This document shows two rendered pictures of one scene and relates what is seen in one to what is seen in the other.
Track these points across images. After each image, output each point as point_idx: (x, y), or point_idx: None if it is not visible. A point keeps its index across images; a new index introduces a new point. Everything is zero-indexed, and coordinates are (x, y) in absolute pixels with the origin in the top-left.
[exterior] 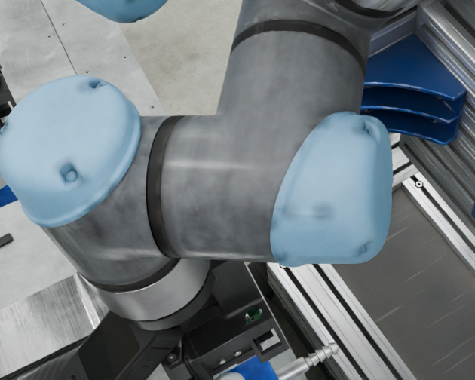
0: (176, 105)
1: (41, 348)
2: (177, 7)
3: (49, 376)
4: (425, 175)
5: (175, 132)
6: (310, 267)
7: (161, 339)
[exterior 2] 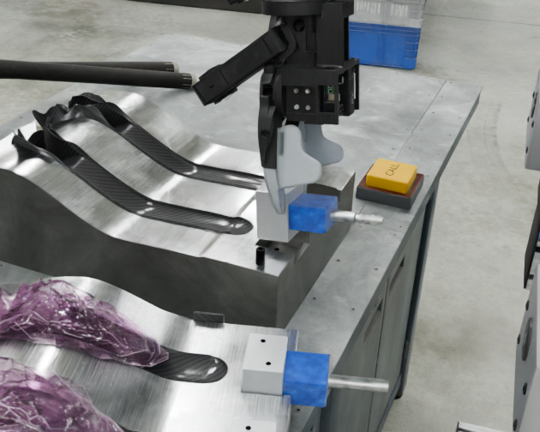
0: (493, 374)
1: (237, 168)
2: None
3: (226, 179)
4: None
5: None
6: None
7: (271, 37)
